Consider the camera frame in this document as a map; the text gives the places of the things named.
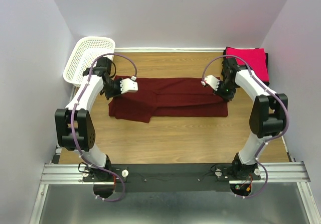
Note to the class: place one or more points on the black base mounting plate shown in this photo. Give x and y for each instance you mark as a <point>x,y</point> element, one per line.
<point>127,178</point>

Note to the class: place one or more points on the white plastic laundry basket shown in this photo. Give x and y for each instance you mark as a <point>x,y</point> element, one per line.
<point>85,51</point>

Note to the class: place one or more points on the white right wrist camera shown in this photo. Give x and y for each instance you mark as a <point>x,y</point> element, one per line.
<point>211,81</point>

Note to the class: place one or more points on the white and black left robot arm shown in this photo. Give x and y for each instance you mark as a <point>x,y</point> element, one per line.
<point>74,126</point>

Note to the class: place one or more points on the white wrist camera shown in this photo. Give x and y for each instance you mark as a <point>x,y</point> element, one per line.
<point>211,81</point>
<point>128,85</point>

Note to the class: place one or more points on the folded pink t shirt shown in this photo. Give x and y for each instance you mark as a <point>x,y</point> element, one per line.
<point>250,63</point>

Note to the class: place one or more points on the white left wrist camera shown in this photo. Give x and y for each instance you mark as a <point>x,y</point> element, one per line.
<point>128,85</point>

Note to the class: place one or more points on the maroon t shirt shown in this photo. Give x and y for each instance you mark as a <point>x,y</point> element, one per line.
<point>168,97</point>

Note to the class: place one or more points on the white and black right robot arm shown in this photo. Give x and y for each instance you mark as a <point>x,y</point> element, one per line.
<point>268,119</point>

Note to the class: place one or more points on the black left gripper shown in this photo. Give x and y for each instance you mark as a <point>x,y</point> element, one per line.
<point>108,95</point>

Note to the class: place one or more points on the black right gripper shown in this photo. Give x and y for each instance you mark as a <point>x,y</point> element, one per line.
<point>227,97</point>

